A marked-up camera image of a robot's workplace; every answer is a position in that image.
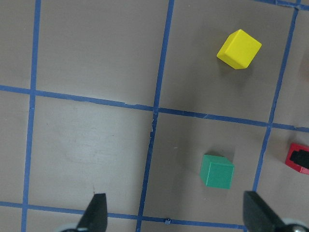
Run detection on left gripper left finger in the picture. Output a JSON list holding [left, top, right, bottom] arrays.
[[76, 193, 108, 232]]

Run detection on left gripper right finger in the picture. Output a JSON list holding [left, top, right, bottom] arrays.
[[243, 191, 289, 232]]

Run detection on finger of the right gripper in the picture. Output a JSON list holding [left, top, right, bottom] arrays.
[[290, 150, 309, 167]]

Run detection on red wooden block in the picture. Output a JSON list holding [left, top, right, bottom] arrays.
[[285, 143, 309, 174]]

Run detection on green wooden block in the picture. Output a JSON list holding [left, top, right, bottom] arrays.
[[200, 154, 235, 189]]

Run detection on yellow wooden block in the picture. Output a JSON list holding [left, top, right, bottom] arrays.
[[216, 29, 262, 70]]

